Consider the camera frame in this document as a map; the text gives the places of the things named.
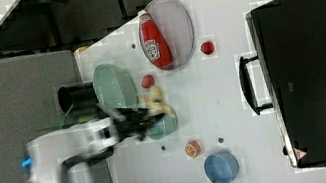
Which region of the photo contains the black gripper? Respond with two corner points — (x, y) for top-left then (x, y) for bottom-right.
(110, 108), (164, 143)

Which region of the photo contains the yellow toy banana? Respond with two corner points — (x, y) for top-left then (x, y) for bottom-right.
(138, 85), (175, 117)

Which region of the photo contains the black toaster oven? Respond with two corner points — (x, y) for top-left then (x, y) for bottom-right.
(238, 0), (326, 169)

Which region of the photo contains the green measuring cup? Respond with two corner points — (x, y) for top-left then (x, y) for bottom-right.
(147, 114), (178, 140)

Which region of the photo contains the green perforated colander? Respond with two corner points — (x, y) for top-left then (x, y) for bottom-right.
(92, 64), (138, 109)

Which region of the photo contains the green lime toy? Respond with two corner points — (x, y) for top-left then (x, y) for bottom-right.
(53, 111), (103, 130)

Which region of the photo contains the pink toy strawberry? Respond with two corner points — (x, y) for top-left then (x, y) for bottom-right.
(141, 74), (155, 89)

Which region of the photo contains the black pot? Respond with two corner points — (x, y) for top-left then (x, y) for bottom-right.
(57, 82), (97, 113)

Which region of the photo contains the orange slice toy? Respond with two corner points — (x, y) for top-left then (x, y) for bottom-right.
(184, 140), (202, 158)

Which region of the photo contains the red ketchup bottle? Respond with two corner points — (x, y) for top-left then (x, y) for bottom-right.
(138, 10), (173, 69)

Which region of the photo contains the blue cup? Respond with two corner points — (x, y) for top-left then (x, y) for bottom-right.
(203, 149), (240, 183)

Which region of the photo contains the red toy strawberry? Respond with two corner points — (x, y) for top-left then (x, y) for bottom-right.
(200, 41), (215, 55)

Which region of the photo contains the grey round plate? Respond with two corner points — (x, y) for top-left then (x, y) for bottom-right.
(138, 0), (194, 71)

